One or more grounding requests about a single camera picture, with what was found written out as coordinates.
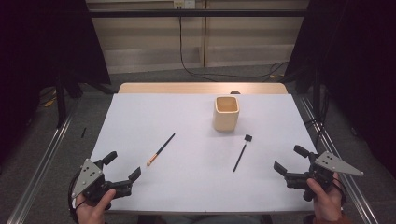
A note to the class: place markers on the person's left hand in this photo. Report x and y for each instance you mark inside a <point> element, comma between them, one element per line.
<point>91,214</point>

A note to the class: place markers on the black makeup brush orange tip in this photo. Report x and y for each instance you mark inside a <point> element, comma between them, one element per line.
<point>162,149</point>

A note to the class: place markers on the black eyebrow comb brush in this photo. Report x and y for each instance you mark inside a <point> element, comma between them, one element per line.
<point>241,155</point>

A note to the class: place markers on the yellow tape piece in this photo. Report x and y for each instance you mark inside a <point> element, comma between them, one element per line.
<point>49,102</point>
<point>274,76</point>

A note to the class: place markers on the person's right hand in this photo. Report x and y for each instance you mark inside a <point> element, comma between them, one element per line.
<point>327,205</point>

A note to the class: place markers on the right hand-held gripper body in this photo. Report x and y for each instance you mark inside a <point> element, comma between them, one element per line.
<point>327,163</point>

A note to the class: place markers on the black horizontal metal bar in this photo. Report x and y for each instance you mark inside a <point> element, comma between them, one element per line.
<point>155,13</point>

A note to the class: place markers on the dark curtain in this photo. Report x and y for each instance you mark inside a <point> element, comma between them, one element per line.
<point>358,46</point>
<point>31,46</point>

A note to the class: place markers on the small black stick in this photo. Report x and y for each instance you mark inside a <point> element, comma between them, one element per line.
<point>83,132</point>

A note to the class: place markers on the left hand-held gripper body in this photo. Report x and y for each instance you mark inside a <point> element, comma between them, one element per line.
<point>90,180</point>

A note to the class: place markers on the aluminium floor rail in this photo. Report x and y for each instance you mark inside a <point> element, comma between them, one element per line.
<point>358,199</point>
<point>40,168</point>

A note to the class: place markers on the white table cover sheet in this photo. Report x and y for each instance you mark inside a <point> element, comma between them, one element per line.
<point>186,186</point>

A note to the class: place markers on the black metal stand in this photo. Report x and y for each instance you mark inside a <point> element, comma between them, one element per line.
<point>61,105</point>
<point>316,99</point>

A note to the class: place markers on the white wall outlet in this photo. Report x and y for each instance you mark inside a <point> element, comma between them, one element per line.
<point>183,3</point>

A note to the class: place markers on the beige square cup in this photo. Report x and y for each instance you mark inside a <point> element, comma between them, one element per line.
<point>225,121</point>

